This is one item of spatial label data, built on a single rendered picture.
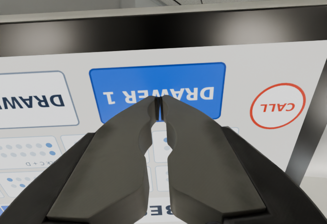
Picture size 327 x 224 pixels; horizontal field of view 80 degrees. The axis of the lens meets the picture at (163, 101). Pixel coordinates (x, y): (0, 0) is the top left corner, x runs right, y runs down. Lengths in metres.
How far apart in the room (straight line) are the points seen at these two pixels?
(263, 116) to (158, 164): 0.10
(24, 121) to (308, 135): 0.23
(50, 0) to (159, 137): 0.22
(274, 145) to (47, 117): 0.19
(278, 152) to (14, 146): 0.23
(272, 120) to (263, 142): 0.02
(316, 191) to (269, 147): 3.48
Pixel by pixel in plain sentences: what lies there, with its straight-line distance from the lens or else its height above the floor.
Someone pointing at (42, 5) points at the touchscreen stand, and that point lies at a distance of 0.31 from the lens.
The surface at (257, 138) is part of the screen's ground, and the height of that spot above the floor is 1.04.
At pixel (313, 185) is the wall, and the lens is 3.66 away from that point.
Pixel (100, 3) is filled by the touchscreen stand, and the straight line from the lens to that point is 0.28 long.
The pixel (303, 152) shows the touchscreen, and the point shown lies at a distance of 0.22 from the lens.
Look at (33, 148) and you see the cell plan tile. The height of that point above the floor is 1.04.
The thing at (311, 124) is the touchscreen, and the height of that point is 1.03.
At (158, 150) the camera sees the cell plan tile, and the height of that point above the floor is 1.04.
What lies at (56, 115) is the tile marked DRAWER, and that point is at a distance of 0.17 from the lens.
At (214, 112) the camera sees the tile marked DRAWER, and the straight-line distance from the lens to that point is 0.16.
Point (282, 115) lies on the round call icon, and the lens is 0.18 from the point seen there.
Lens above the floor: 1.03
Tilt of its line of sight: 11 degrees down
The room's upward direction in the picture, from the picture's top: 177 degrees clockwise
